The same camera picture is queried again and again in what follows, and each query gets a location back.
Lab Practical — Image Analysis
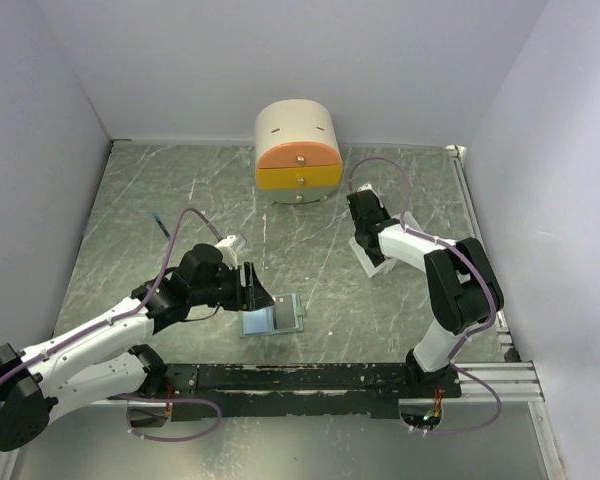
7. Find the white card tray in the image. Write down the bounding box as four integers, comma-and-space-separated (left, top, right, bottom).
348, 214, 425, 278

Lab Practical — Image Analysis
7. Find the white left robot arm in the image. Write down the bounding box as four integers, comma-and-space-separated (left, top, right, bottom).
0, 243, 275, 452

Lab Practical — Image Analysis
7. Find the aluminium frame rail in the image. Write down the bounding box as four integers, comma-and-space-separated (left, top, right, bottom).
0, 314, 545, 480

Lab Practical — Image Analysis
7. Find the black VIP credit card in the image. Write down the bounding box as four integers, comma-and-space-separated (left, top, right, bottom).
274, 294, 297, 331

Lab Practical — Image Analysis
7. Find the round pastel drawer cabinet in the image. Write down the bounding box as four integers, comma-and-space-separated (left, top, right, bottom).
254, 99, 343, 204

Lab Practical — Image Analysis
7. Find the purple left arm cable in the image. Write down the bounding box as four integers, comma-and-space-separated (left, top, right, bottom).
0, 207, 225, 444

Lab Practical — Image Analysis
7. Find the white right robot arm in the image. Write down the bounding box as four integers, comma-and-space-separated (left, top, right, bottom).
347, 188, 504, 398

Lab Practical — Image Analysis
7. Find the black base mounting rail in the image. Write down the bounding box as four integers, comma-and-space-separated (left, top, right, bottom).
104, 344, 464, 429

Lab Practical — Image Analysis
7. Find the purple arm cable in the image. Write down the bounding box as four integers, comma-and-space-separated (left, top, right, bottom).
0, 207, 225, 444
348, 157, 504, 436

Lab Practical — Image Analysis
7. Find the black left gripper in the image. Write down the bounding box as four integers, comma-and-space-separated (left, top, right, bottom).
190, 261, 275, 311

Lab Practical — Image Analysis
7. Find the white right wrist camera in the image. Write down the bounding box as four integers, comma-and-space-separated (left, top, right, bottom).
356, 183, 379, 197

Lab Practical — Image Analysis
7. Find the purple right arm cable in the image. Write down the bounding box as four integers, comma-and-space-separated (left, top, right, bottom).
348, 157, 504, 436

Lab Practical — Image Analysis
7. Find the mint green card holder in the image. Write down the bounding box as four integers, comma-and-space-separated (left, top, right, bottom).
238, 293, 307, 338

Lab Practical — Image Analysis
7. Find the blue pen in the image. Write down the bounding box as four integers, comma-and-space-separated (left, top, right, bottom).
152, 212, 171, 240

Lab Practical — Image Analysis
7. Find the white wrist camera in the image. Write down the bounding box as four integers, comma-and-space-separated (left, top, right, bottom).
214, 234, 247, 269
356, 183, 379, 197

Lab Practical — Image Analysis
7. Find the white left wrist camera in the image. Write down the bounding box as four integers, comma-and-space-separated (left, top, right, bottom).
214, 234, 247, 269

